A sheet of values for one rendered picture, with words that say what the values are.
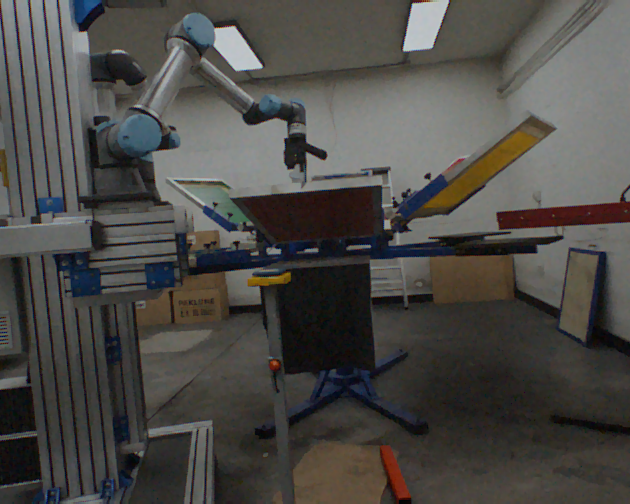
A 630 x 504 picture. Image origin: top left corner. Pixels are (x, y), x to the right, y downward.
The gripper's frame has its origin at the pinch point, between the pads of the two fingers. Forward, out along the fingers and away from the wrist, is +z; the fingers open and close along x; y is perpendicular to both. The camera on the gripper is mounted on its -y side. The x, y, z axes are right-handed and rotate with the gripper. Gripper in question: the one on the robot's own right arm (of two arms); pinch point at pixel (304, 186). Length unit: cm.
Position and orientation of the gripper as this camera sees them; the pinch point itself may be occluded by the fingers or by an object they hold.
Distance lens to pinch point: 194.6
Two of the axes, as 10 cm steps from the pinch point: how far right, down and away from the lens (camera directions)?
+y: -9.9, 0.7, 1.1
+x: -1.2, -2.1, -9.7
